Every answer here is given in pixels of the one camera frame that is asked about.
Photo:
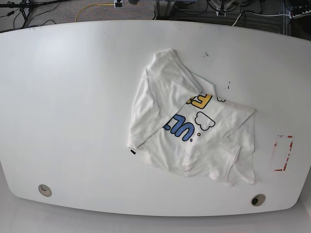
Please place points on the white printed T-shirt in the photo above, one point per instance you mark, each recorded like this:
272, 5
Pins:
180, 125

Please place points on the red tape rectangle marking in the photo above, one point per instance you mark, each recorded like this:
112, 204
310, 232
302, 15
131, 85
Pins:
281, 152

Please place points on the black tripod stand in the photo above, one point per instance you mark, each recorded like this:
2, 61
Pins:
24, 8

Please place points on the white power strip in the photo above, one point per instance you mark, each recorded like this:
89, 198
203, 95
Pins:
300, 11

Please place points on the right table cable grommet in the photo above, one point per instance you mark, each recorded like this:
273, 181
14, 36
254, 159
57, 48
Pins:
258, 200

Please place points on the table cable grommet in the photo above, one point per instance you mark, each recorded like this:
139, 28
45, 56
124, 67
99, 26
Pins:
44, 190
258, 200

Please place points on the left table cable grommet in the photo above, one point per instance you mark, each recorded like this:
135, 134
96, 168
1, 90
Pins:
44, 190

